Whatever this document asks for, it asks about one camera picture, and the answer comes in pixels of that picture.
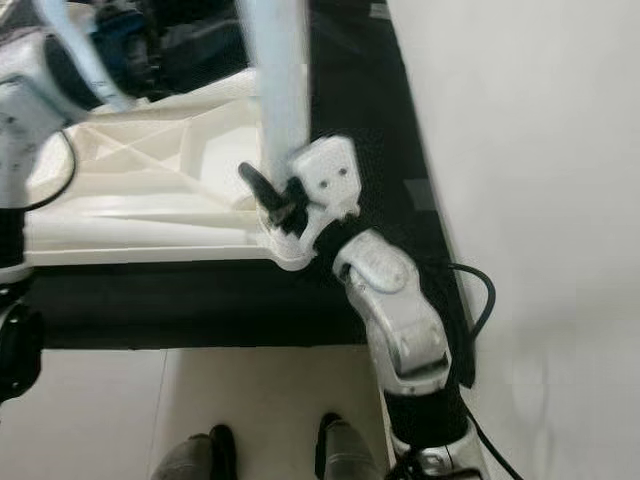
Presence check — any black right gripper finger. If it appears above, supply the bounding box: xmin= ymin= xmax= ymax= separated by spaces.
xmin=237 ymin=162 xmax=286 ymax=216

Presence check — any white plastic table top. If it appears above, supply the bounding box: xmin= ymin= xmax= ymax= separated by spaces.
xmin=0 ymin=68 xmax=351 ymax=271

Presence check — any black tablecloth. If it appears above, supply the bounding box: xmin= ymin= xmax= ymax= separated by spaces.
xmin=0 ymin=0 xmax=476 ymax=351

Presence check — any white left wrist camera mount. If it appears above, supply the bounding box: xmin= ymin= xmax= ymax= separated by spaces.
xmin=35 ymin=0 xmax=136 ymax=111

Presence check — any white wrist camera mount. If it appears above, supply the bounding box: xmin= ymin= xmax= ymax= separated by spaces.
xmin=285 ymin=135 xmax=364 ymax=251
xmin=35 ymin=0 xmax=136 ymax=111

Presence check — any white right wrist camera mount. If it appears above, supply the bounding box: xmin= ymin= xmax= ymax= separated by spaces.
xmin=285 ymin=135 xmax=364 ymax=251

